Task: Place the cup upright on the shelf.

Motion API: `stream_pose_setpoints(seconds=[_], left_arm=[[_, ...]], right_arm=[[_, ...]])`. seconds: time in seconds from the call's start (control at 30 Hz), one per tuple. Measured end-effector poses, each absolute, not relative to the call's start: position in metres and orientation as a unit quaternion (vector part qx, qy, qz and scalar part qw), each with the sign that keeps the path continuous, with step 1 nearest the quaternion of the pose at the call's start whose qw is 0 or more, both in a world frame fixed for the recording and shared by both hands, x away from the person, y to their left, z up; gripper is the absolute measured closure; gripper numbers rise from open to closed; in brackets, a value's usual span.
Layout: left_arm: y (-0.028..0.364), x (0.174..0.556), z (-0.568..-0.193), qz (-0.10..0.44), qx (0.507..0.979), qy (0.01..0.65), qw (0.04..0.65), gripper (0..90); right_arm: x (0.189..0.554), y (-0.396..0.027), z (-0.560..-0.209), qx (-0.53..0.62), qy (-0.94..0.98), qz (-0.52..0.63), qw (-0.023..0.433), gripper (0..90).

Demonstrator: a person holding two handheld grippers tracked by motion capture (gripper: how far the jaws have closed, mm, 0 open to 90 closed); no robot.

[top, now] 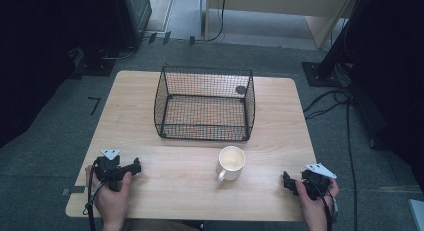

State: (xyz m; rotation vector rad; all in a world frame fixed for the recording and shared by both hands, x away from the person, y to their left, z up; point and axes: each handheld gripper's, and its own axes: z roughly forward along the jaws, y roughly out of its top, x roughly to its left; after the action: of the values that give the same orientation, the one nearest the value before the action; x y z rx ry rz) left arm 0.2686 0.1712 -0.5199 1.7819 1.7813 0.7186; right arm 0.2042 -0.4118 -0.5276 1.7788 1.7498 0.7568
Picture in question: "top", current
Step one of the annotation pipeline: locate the looped black floor cable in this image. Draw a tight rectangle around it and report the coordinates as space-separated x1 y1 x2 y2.
302 86 352 121

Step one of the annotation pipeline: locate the black flat stand base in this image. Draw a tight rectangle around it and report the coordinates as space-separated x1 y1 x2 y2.
69 46 118 79

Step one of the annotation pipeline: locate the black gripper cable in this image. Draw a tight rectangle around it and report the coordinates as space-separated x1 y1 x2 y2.
82 159 102 231
308 178 334 231

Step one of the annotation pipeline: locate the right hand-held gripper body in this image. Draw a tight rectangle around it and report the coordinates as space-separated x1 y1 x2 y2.
300 162 338 201

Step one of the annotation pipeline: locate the person's left hand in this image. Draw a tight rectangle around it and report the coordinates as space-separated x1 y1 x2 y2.
84 164 134 225

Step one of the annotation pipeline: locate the curved black cable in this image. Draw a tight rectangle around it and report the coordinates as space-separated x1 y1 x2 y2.
100 45 138 61

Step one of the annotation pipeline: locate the beige wooden cabinet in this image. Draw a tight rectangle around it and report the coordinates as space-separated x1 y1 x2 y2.
203 0 358 51

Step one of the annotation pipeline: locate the black wire mesh basket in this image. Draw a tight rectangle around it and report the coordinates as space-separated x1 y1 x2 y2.
153 65 257 142

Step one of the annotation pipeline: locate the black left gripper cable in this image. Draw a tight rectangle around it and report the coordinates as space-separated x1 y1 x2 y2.
82 159 102 231

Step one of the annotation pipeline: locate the white cup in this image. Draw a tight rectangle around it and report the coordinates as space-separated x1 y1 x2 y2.
215 145 247 183

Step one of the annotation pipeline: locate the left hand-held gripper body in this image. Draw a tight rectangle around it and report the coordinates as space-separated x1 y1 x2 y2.
94 148 135 193

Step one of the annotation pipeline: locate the dark cabinet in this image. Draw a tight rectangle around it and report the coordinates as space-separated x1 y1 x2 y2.
111 0 153 51

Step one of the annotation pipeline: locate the dark tape tab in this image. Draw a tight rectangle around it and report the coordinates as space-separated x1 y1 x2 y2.
61 186 88 196

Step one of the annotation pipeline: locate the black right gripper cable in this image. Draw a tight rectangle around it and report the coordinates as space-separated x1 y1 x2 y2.
308 178 334 231

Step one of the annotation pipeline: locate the grey wrist strap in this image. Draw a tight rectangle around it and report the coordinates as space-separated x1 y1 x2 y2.
331 196 340 224

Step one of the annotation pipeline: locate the white flat object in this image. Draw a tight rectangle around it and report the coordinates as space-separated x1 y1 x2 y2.
407 198 424 231

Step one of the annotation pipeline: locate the person's right hand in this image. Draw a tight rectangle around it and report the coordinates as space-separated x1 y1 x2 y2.
294 176 341 225

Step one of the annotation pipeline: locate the long black floor cable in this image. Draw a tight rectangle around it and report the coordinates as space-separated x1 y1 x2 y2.
345 96 360 231

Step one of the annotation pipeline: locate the black hanging cable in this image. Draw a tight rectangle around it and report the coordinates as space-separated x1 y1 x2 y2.
195 0 228 44

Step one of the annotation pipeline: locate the black stand with base plate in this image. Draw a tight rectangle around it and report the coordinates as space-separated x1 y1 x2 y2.
301 0 368 89

